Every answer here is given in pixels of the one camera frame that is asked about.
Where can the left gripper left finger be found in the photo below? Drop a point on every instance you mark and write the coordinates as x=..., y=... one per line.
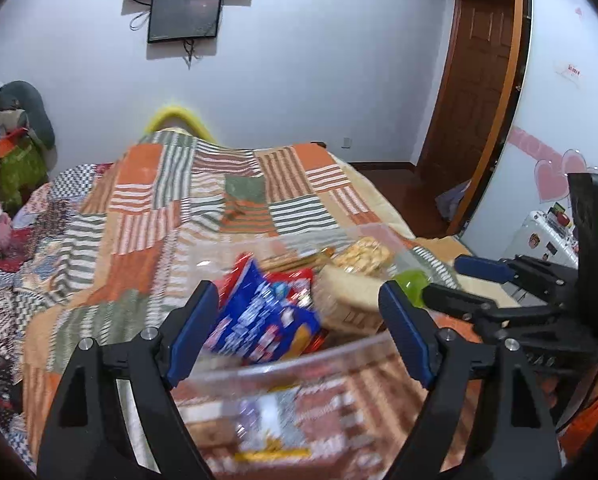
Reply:
x=85, y=435

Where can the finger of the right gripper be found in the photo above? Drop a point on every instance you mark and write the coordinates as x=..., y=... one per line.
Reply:
x=459, y=304
x=516, y=270

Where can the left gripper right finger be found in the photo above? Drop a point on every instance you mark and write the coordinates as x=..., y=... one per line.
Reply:
x=512, y=436

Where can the green jelly cup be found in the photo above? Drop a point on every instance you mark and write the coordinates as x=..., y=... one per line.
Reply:
x=413, y=282

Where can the clear cracker sleeve pack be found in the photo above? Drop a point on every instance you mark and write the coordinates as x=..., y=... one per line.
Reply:
x=347, y=302

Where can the clear plastic storage bin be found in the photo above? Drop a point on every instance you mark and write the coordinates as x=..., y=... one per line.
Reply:
x=346, y=409

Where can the blue biscuit bag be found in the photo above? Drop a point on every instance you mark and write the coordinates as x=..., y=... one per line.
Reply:
x=250, y=325

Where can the orange rice cracker pack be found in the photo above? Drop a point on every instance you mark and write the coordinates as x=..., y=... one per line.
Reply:
x=365, y=256

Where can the person's right hand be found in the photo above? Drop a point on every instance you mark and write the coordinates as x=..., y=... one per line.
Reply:
x=557, y=390

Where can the red snack bag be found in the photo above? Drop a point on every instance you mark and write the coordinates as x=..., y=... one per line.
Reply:
x=293, y=289

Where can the white wardrobe with hearts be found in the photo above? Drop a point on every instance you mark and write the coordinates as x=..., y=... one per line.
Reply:
x=554, y=130

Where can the checkered patchwork quilt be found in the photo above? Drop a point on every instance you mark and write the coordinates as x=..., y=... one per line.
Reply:
x=40, y=229

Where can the brown wooden door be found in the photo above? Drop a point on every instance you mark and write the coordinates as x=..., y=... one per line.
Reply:
x=475, y=103

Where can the patchwork orange striped blanket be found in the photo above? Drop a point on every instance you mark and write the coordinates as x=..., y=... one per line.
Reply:
x=115, y=273

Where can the green gift box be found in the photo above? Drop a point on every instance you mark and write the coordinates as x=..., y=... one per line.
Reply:
x=22, y=171

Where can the yellow pillow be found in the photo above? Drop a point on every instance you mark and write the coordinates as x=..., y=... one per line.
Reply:
x=176, y=115

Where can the grey plush cushion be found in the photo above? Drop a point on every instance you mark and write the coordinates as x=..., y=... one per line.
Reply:
x=21, y=106

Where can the white wall socket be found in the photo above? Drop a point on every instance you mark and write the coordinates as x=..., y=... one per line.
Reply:
x=347, y=141

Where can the small wall monitor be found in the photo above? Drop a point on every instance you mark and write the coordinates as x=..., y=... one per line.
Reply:
x=171, y=20

